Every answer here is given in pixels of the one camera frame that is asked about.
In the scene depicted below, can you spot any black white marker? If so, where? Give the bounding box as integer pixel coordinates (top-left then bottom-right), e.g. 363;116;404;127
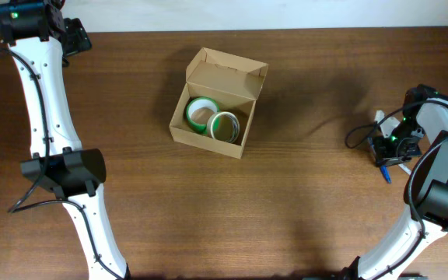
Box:
398;163;411;175

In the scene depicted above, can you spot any blue pen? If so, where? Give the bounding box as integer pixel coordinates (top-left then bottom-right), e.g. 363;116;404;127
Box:
366;135;392;184

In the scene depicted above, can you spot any green tape roll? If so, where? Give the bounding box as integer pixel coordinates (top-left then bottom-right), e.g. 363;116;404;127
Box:
185;97;220;134

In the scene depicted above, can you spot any brown cardboard box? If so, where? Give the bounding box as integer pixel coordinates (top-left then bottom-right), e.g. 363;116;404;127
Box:
169;47;268;159

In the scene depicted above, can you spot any beige masking tape roll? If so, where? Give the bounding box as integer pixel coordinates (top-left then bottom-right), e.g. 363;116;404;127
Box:
207;111;240;143

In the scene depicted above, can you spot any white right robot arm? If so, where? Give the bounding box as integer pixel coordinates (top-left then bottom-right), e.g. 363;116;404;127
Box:
337;84;448;279

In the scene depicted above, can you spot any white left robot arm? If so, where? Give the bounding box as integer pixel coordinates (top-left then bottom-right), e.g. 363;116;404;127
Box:
0;1;131;279

